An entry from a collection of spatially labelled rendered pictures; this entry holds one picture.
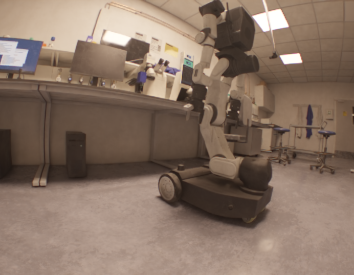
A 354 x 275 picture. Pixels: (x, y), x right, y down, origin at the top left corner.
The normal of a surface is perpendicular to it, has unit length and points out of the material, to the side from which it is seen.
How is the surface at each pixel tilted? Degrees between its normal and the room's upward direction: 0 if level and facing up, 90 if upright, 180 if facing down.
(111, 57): 86
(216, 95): 90
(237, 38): 115
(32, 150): 90
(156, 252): 0
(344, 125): 90
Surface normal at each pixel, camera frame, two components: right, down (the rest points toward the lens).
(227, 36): -0.75, 0.17
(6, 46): 0.72, 0.01
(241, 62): -0.72, 0.37
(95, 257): 0.07, -1.00
